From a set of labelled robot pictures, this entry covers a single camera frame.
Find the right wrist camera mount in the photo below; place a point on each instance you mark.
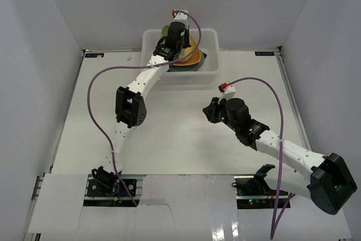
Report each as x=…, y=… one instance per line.
x=227, y=91

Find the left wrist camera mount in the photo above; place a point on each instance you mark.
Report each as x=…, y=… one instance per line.
x=180, y=16

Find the green panda square plate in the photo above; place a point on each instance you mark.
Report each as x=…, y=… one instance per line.
x=164, y=31

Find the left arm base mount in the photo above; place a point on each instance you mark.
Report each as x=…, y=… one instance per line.
x=104, y=189

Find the white plastic bin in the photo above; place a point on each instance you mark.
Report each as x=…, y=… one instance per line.
x=211, y=66

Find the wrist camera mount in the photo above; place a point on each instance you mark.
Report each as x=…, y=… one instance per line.
x=227, y=91
x=180, y=16

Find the blue-grey round plate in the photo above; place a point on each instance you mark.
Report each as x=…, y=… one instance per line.
x=186, y=68

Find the woven bamboo triangular tray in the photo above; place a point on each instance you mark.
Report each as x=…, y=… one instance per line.
x=193, y=52

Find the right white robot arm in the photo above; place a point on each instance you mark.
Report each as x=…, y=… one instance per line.
x=325, y=180

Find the black square amber plate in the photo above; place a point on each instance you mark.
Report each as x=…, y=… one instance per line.
x=203, y=57

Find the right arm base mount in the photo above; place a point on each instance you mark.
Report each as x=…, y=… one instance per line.
x=252, y=192

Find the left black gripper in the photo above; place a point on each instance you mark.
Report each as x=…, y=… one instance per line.
x=185, y=42

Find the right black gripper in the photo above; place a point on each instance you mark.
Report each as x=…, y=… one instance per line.
x=211, y=110

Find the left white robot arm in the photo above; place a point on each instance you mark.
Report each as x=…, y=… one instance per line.
x=130, y=106

